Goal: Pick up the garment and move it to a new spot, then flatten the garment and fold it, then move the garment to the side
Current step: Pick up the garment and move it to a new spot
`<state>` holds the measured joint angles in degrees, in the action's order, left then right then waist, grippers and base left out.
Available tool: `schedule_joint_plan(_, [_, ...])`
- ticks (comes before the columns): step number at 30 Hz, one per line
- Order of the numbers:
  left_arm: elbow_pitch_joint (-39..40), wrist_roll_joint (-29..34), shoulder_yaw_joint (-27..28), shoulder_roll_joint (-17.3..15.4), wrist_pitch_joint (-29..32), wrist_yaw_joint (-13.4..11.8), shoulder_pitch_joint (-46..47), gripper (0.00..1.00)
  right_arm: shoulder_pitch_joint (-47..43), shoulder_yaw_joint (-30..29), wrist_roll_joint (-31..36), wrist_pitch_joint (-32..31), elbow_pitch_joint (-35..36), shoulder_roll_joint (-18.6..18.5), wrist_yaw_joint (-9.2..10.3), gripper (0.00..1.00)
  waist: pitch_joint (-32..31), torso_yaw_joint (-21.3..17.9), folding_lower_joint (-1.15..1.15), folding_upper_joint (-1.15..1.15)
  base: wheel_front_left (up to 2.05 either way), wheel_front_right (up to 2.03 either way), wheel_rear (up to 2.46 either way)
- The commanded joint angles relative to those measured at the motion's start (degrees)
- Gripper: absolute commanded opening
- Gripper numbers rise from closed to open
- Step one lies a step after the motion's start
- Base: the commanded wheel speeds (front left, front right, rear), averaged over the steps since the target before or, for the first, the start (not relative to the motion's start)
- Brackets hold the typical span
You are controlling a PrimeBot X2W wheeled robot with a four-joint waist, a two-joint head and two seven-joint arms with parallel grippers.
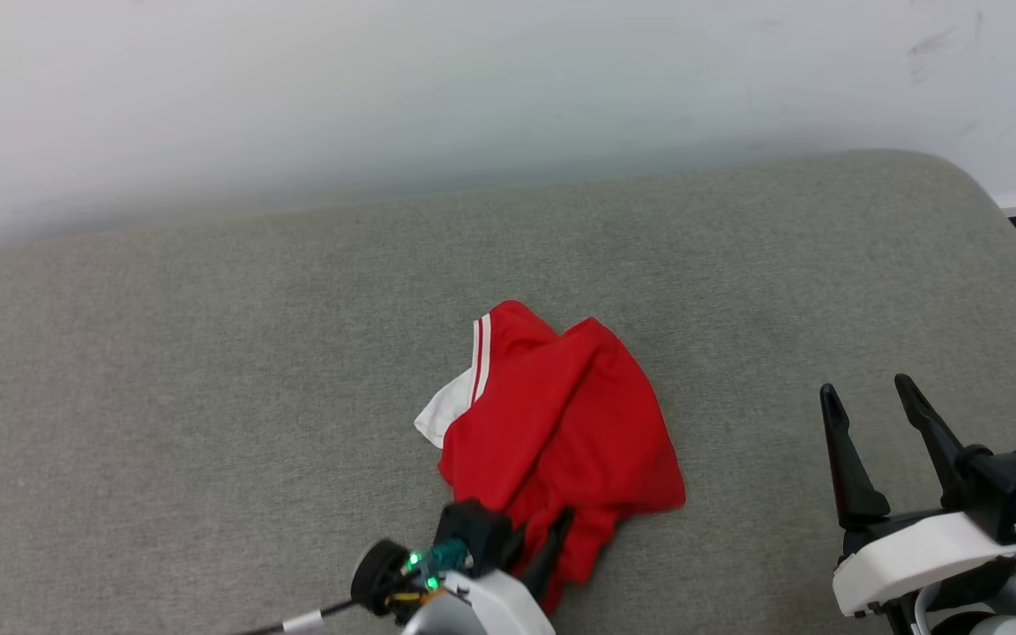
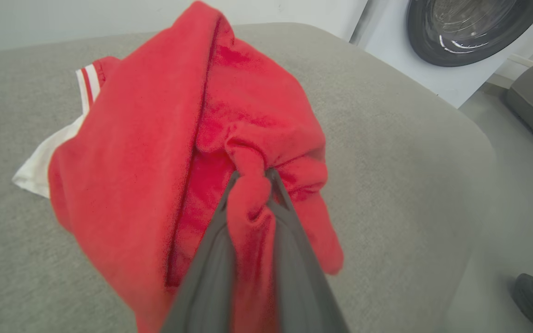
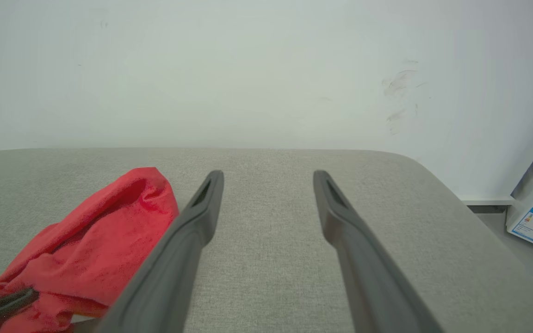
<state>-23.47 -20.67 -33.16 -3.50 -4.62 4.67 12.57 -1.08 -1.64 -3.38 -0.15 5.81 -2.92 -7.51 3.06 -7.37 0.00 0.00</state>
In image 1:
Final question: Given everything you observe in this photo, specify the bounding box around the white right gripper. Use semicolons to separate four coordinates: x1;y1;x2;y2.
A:
818;373;1016;619

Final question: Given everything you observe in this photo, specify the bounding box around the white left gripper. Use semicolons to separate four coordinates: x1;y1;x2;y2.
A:
350;507;577;635

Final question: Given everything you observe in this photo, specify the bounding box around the red garment with white trim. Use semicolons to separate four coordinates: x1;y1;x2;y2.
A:
414;300;687;616

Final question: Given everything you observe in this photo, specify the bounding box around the grey-green fabric sofa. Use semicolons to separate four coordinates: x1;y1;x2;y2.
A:
0;150;1016;635

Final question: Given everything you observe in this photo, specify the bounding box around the teal left camera connector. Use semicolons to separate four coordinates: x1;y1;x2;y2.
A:
427;540;472;572

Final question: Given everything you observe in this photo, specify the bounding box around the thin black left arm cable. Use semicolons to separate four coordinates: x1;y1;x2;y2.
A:
233;598;361;635

